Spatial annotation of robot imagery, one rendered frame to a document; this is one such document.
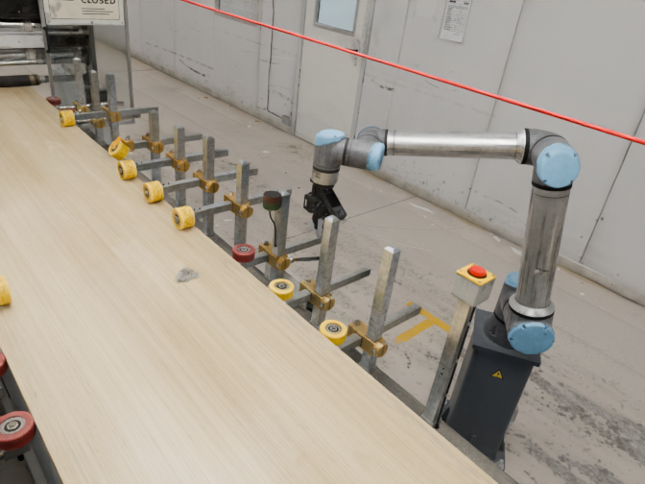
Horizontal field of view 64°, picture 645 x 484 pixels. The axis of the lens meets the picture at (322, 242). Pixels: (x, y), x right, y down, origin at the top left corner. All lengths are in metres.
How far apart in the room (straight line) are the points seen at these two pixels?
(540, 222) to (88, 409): 1.35
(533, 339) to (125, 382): 1.30
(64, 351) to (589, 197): 3.45
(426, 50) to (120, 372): 3.78
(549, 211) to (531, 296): 0.31
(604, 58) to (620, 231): 1.15
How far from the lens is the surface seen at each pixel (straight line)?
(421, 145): 1.74
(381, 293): 1.50
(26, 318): 1.61
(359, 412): 1.30
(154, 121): 2.57
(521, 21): 4.17
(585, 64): 3.97
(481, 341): 2.13
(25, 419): 1.33
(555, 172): 1.64
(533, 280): 1.82
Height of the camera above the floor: 1.85
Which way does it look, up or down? 30 degrees down
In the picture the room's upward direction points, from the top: 8 degrees clockwise
